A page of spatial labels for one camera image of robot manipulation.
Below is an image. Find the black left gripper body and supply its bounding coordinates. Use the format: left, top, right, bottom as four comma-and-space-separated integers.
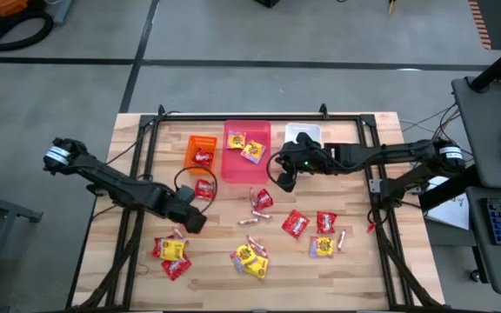
165, 197, 208, 234

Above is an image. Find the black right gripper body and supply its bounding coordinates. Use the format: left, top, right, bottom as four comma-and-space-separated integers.
276, 132, 324, 193

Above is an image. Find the yellow sour candy bag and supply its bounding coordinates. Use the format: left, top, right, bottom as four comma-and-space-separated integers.
309, 236, 335, 258
226, 130, 247, 150
159, 238, 186, 263
239, 139, 267, 165
230, 243, 258, 273
244, 256, 271, 280

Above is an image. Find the white plastic bin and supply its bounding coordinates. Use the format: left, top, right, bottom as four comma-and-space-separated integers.
283, 123, 324, 177

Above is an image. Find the pink plastic bin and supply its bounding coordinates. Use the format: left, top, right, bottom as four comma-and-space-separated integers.
220, 119, 272, 185

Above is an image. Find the orange plastic basket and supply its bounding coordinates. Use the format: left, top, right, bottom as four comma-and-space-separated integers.
184, 134, 219, 176

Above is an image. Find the black desk leg bar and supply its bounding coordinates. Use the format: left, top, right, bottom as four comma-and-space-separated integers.
418, 163, 481, 213

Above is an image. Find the white paper sheet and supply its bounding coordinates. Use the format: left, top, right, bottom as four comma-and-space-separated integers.
423, 173, 471, 231

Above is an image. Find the grey desk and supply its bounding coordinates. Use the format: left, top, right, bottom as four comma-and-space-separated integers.
465, 185, 501, 296
451, 76, 501, 190

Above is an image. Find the grey metal stand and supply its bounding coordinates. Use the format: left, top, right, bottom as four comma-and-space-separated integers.
0, 173, 43, 312

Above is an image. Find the black slanted pole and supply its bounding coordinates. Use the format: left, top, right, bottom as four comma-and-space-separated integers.
469, 34, 501, 94

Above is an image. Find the grey floor box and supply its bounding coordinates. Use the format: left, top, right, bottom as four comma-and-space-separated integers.
52, 0, 74, 25

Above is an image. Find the orange shop vacuum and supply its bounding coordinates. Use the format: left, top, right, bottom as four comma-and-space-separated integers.
0, 0, 30, 43

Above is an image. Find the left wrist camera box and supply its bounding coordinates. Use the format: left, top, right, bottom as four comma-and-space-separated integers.
175, 185, 197, 204

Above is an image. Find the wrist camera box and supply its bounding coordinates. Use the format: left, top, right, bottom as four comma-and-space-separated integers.
175, 185, 197, 204
323, 142, 348, 163

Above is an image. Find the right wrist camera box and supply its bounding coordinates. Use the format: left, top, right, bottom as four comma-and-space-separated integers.
323, 142, 348, 163

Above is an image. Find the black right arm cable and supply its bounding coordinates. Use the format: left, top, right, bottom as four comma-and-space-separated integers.
266, 150, 291, 192

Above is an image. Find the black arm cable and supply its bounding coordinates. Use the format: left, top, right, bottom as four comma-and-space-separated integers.
266, 150, 291, 192
173, 166, 219, 214

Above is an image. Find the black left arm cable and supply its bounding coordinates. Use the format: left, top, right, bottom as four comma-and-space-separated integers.
173, 166, 219, 214

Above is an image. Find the black aluminium rig frame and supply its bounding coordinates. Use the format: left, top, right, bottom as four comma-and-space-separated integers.
65, 103, 445, 313

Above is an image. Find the floor cable bundle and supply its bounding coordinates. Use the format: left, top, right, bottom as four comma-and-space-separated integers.
400, 102, 476, 149

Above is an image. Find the black vacuum hose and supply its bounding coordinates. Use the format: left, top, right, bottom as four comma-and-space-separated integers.
0, 10, 55, 52

